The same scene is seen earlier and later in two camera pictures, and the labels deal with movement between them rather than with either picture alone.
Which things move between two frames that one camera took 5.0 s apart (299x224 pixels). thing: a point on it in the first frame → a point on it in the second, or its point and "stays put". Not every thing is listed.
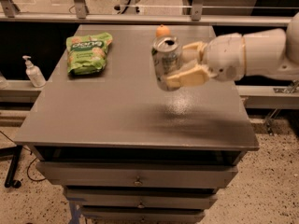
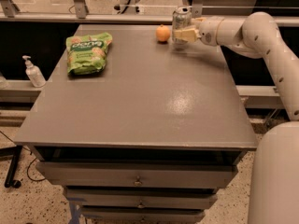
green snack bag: x=87 y=53 stays put
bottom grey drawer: x=142 y=215 stays put
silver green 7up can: x=167 y=53 → x=181 y=19
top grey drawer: x=136 y=175 stays put
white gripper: x=223 y=56 → x=207 y=32
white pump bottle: x=34 y=73 stays put
